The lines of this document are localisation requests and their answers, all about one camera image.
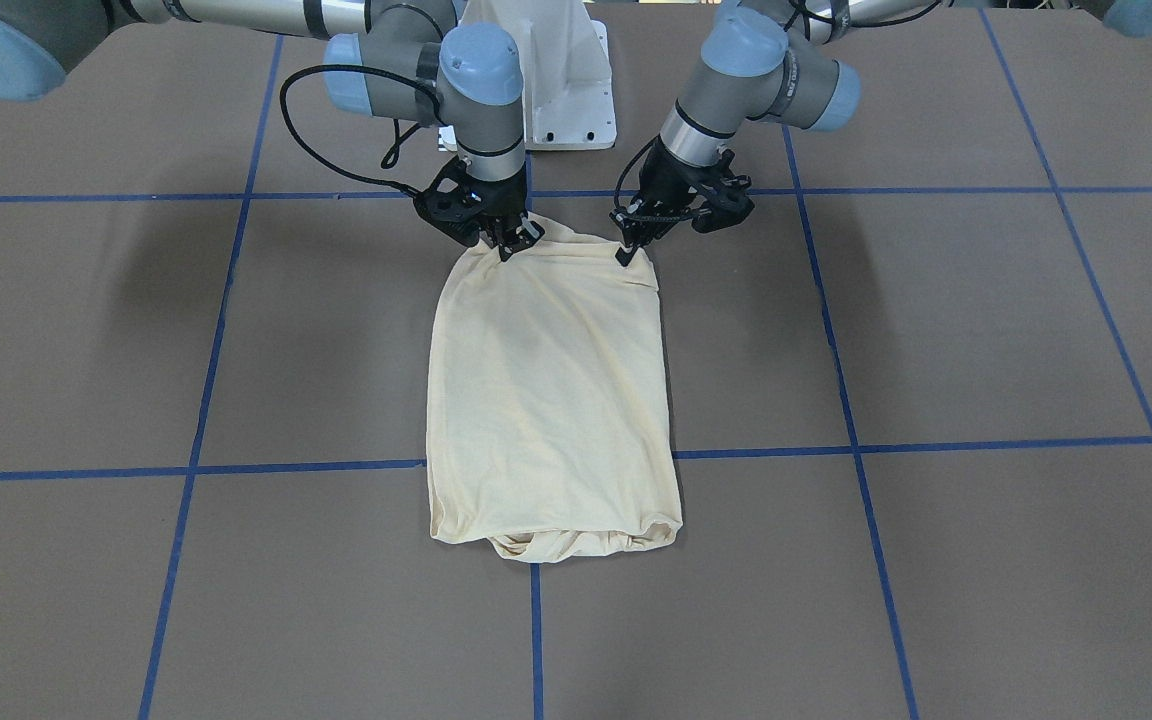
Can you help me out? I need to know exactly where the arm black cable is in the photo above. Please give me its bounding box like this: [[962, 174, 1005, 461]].
[[612, 135, 752, 226], [279, 65, 457, 196]]

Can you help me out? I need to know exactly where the beige long-sleeve printed shirt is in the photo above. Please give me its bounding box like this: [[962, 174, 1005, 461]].
[[426, 215, 684, 564]]

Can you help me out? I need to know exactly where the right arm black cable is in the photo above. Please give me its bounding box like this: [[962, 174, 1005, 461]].
[[279, 65, 457, 196]]

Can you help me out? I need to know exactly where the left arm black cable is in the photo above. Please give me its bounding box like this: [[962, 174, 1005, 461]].
[[612, 135, 752, 226]]

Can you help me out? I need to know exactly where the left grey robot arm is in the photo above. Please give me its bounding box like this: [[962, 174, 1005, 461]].
[[609, 1, 938, 266]]

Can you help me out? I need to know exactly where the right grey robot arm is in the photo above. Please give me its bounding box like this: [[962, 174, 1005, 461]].
[[0, 1, 543, 260]]

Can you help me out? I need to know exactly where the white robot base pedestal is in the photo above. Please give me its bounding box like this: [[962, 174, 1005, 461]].
[[460, 1, 617, 152]]

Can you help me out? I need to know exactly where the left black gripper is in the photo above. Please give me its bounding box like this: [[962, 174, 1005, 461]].
[[614, 141, 703, 266]]

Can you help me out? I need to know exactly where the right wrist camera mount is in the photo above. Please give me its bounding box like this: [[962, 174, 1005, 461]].
[[412, 158, 485, 249]]

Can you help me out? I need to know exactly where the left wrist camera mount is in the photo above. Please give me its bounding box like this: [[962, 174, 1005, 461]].
[[690, 149, 755, 234]]

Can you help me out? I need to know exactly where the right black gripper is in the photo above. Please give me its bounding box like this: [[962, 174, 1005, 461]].
[[473, 172, 545, 263]]

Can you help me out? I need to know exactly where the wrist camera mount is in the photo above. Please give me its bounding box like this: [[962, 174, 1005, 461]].
[[690, 149, 755, 234], [412, 158, 485, 249]]

